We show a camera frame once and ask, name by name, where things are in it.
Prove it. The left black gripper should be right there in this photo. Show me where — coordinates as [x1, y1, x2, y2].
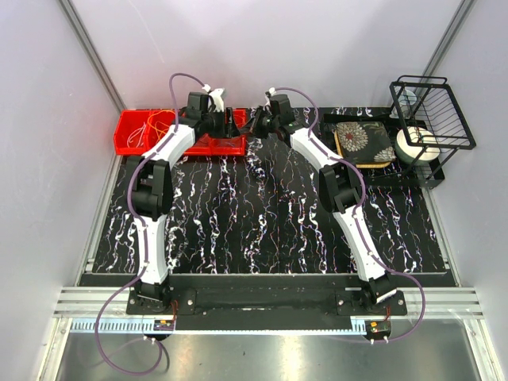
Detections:
[202, 108, 240, 140]

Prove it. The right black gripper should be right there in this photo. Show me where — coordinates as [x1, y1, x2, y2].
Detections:
[240, 107, 279, 141]

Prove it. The yellow cable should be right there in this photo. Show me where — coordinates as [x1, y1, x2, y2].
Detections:
[145, 110, 175, 146]

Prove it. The white cable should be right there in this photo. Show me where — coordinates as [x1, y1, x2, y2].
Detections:
[125, 121, 148, 151]

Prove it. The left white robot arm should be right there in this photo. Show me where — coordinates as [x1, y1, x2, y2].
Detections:
[126, 85, 240, 314]

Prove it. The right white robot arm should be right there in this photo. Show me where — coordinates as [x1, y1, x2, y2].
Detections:
[249, 87, 397, 315]

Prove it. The red storage bin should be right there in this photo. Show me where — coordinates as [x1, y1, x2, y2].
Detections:
[210, 108, 247, 156]
[183, 135, 217, 156]
[114, 110, 152, 156]
[144, 110, 175, 151]

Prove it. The floral square plate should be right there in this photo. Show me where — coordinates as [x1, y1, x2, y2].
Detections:
[333, 121, 396, 168]

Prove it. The glass cup in rack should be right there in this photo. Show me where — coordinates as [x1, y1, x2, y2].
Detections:
[398, 90, 418, 119]

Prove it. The white green bowl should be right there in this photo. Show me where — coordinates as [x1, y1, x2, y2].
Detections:
[395, 126, 441, 165]

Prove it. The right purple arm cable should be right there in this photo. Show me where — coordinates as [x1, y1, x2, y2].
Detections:
[267, 87, 428, 344]

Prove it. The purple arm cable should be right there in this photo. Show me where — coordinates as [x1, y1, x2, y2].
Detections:
[94, 72, 211, 376]
[267, 87, 428, 344]

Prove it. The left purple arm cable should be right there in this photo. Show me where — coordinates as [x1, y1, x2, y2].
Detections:
[94, 72, 211, 376]

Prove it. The black wire dish rack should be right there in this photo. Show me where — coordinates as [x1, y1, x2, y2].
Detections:
[390, 75, 476, 170]

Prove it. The aluminium frame rail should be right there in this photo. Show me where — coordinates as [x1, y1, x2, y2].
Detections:
[53, 287, 129, 318]

